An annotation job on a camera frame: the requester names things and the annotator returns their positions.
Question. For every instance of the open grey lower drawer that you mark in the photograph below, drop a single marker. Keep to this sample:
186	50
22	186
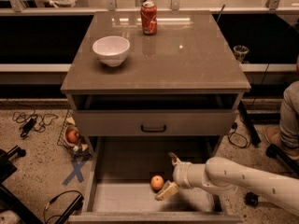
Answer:
119	192

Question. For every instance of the black stand lower left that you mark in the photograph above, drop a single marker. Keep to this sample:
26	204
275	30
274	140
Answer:
32	186

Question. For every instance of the black drawer handle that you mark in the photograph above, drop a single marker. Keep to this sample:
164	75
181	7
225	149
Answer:
146	129

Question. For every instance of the black stand leg right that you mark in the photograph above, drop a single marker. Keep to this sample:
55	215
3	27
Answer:
255	138

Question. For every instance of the black power adapter with cable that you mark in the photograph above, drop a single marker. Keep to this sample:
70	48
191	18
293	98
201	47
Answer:
31	121

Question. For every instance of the closed grey upper drawer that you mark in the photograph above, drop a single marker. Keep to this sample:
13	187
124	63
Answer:
202	123

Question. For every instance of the blue tape cross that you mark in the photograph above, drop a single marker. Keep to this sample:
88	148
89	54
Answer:
76	172

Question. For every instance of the orange fruit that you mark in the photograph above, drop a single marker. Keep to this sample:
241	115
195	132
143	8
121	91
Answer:
157	182

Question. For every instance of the red soda can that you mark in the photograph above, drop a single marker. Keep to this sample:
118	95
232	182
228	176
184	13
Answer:
148	14

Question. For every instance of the red apple in basket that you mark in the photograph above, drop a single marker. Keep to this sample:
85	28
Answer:
73	136

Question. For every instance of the black chair base right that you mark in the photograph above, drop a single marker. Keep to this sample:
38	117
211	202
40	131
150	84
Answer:
272	152

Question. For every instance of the clear glass cup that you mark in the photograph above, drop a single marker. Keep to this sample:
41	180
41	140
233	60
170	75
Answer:
240	52

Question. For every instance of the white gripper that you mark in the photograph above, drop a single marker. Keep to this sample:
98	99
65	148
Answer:
179	174

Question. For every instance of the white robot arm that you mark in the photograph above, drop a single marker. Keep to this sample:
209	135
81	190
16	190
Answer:
220	176

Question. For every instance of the grey drawer cabinet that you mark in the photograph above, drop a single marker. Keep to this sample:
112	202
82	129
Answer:
186	66

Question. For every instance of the brown shoe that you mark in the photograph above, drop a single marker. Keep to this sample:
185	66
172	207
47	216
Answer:
275	139

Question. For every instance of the person leg grey trousers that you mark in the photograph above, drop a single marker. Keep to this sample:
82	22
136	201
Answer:
289	113

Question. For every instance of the white ceramic bowl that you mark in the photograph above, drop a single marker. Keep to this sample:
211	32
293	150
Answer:
111	50

